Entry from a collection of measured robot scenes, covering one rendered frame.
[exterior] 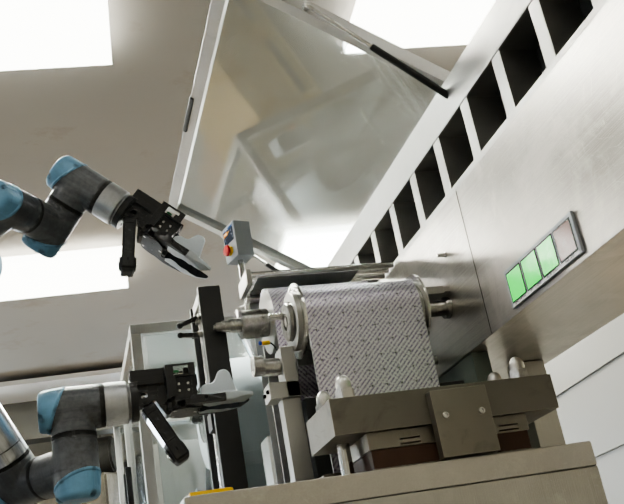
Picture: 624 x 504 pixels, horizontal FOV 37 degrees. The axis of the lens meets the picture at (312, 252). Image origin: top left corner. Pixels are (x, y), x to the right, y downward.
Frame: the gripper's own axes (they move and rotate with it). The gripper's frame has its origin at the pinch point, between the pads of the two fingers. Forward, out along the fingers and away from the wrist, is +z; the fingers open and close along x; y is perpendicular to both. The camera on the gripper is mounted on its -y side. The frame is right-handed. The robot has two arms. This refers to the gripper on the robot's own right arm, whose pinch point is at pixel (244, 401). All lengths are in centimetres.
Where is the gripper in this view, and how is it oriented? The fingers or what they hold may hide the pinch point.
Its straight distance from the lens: 170.5
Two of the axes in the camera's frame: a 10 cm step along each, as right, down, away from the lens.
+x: -2.3, 4.0, 8.9
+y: -1.7, -9.2, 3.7
